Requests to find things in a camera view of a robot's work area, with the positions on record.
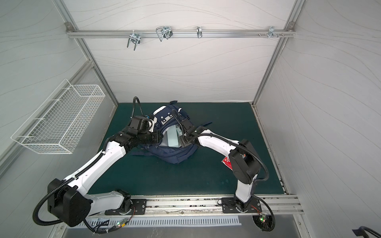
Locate white green calculator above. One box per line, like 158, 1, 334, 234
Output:
166, 125, 181, 148

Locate navy blue student backpack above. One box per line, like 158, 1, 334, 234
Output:
132, 101, 198, 164

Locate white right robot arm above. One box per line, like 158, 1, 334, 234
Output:
172, 110, 269, 213

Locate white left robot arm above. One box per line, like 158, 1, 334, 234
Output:
32, 106, 165, 227

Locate red box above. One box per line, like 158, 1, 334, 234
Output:
221, 157, 233, 170

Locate metal clamp hook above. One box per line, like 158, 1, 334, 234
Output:
155, 26, 173, 42
196, 26, 202, 39
258, 26, 284, 38
127, 30, 141, 51

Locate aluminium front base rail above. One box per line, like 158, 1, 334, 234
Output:
131, 194, 304, 217

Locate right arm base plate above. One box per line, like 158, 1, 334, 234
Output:
217, 197, 262, 214

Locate white wire wall basket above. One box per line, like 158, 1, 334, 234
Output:
11, 79, 105, 154

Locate white slotted cable duct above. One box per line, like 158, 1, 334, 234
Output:
66, 216, 242, 229

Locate aluminium top cross rail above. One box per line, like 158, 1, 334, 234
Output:
66, 28, 296, 39

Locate black cable bottom right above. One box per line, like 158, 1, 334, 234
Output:
352, 226, 381, 238

